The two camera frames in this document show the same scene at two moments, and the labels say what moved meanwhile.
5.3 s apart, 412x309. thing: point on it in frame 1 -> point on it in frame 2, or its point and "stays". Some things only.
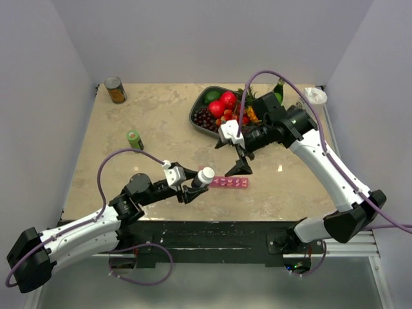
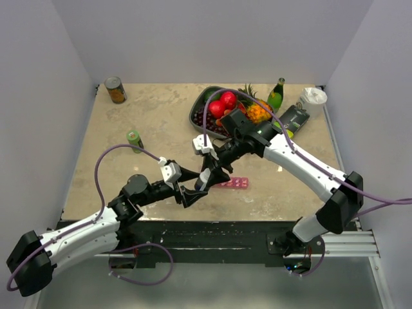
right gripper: x=241 y=166 -> x=217 y=175
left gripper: x=190 y=193 stays
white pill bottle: x=203 y=178 stays
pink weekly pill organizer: x=228 y=181 stays
